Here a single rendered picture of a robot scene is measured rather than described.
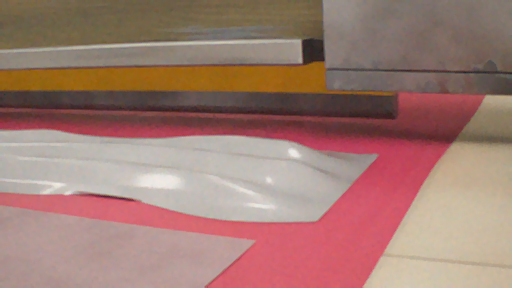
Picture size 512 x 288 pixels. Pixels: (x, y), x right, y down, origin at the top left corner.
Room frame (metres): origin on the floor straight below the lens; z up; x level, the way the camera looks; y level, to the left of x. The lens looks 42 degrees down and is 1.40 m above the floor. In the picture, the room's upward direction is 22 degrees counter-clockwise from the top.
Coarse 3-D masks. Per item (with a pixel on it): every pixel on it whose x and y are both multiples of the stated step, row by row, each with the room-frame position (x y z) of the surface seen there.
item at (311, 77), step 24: (0, 72) 0.32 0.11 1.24; (24, 72) 0.31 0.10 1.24; (48, 72) 0.30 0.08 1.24; (72, 72) 0.29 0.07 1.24; (96, 72) 0.28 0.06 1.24; (120, 72) 0.27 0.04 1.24; (144, 72) 0.26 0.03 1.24; (168, 72) 0.25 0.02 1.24; (192, 72) 0.25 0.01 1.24; (216, 72) 0.24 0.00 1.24; (240, 72) 0.23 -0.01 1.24; (264, 72) 0.23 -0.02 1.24; (288, 72) 0.22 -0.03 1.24; (312, 72) 0.21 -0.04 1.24
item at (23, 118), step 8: (0, 112) 0.33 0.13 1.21; (8, 112) 0.33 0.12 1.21; (16, 112) 0.32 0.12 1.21; (24, 112) 0.32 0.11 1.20; (32, 112) 0.32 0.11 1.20; (40, 112) 0.32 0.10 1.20; (48, 112) 0.31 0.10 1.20; (56, 112) 0.31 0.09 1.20; (64, 112) 0.31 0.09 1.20; (72, 112) 0.30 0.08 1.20; (80, 112) 0.30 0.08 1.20; (0, 120) 0.31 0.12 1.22; (8, 120) 0.30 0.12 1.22; (16, 120) 0.30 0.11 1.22; (24, 120) 0.30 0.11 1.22; (32, 120) 0.30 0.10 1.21; (40, 120) 0.29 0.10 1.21; (48, 120) 0.29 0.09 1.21; (56, 120) 0.29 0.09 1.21; (0, 128) 0.28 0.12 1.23; (8, 128) 0.28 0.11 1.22; (16, 128) 0.28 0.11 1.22; (24, 128) 0.28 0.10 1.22; (32, 128) 0.27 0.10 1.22
